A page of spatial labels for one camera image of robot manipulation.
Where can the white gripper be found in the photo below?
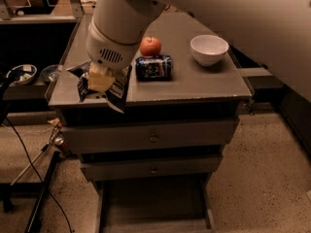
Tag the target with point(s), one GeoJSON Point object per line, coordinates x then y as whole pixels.
{"type": "Point", "coordinates": [108, 50]}

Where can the blue chip bag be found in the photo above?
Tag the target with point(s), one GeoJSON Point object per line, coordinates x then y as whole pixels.
{"type": "Point", "coordinates": [115, 95]}

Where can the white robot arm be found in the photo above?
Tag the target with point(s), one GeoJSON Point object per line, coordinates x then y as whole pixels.
{"type": "Point", "coordinates": [276, 33]}

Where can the grey drawer cabinet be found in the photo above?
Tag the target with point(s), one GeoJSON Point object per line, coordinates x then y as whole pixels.
{"type": "Point", "coordinates": [193, 93]}

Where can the middle grey drawer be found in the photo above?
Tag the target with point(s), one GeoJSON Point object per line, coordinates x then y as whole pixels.
{"type": "Point", "coordinates": [151, 168]}

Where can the top grey drawer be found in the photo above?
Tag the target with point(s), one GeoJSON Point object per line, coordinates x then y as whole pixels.
{"type": "Point", "coordinates": [149, 136]}

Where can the open bottom grey drawer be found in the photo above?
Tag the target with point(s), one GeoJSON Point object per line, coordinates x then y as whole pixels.
{"type": "Point", "coordinates": [168, 204]}

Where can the clear glass bowl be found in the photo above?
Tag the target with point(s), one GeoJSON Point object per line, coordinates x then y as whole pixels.
{"type": "Point", "coordinates": [50, 73]}

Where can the blue soda can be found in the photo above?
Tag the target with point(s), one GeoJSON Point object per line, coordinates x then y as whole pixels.
{"type": "Point", "coordinates": [158, 67]}

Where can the red apple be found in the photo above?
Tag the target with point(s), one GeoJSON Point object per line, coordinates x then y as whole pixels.
{"type": "Point", "coordinates": [150, 46]}

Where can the metal rod tool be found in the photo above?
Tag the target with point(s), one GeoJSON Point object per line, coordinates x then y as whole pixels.
{"type": "Point", "coordinates": [52, 143]}

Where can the bowl with small items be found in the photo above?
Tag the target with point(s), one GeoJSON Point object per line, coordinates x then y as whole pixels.
{"type": "Point", "coordinates": [22, 74]}

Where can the white ceramic bowl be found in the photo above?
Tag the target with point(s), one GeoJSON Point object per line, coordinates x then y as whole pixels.
{"type": "Point", "coordinates": [208, 50]}

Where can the black stand base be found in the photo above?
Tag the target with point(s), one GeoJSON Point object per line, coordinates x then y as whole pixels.
{"type": "Point", "coordinates": [38, 190]}

